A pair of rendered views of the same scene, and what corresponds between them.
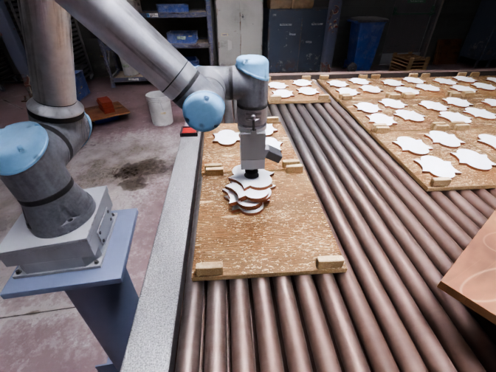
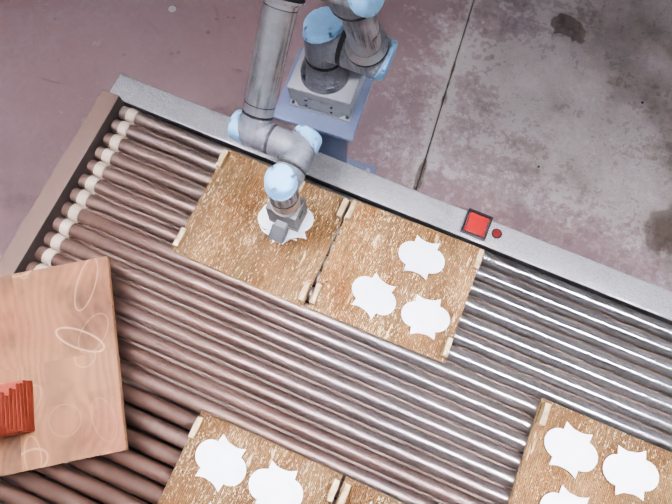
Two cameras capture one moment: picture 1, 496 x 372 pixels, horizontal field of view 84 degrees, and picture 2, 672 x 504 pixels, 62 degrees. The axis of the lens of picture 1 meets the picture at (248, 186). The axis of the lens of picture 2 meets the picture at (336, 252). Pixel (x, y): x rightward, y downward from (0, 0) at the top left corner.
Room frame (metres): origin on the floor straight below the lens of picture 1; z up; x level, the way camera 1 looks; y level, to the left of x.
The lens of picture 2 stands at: (1.00, -0.40, 2.50)
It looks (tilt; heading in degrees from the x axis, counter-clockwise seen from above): 75 degrees down; 116
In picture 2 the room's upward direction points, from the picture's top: 2 degrees clockwise
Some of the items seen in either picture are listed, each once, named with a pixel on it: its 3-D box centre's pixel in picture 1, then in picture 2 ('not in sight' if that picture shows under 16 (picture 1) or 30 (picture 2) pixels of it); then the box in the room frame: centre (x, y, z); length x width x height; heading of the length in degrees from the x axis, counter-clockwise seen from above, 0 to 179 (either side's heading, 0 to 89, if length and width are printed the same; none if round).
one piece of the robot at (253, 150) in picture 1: (260, 142); (282, 216); (0.66, -0.03, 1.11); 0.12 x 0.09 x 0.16; 94
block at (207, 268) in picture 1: (209, 269); (222, 159); (0.38, 0.08, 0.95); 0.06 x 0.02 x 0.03; 94
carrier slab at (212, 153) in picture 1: (246, 145); (396, 278); (1.00, 0.00, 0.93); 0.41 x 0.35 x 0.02; 5
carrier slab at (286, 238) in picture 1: (260, 213); (263, 225); (0.59, -0.04, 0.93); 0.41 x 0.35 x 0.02; 4
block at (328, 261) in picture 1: (329, 261); (180, 237); (0.40, -0.18, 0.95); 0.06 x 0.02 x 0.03; 94
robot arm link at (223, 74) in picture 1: (208, 85); (294, 148); (0.64, 0.09, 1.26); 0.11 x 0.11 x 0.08; 2
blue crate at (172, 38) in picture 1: (182, 36); not in sight; (5.46, 1.14, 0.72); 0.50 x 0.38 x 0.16; 92
